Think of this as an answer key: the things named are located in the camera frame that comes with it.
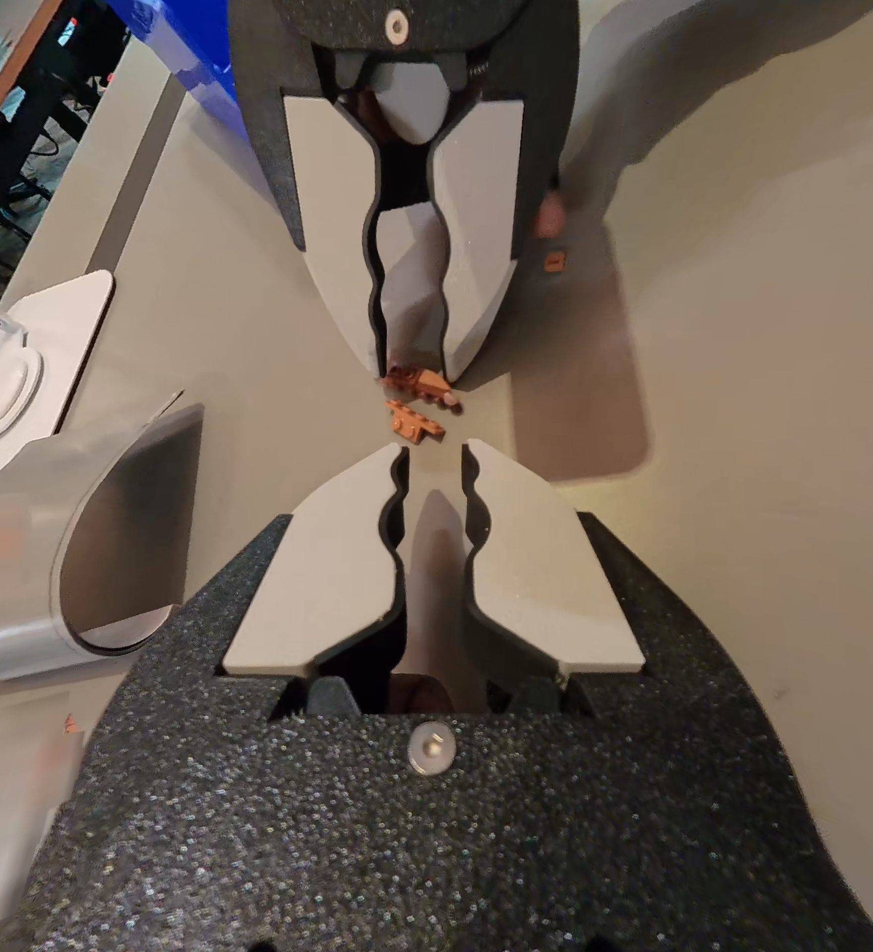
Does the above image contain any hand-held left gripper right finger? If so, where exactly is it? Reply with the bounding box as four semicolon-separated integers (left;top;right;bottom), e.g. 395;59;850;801
461;438;649;682

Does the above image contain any blue plastic bin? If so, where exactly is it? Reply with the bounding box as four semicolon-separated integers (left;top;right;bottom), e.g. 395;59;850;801
110;0;244;142

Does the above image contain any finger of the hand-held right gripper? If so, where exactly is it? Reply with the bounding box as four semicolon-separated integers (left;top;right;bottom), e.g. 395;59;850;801
281;93;393;376
427;102;527;380

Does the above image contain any grey desk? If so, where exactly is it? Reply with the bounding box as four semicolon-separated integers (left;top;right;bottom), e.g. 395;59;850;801
0;0;873;952

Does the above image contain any orange clip plate brick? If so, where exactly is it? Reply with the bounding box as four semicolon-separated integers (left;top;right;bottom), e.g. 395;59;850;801
386;362;460;412
388;399;449;444

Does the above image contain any brick instruction booklet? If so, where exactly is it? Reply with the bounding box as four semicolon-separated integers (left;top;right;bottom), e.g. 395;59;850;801
0;392;207;688

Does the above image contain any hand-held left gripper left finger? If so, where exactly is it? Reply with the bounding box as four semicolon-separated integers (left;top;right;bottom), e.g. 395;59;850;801
221;442;408;682

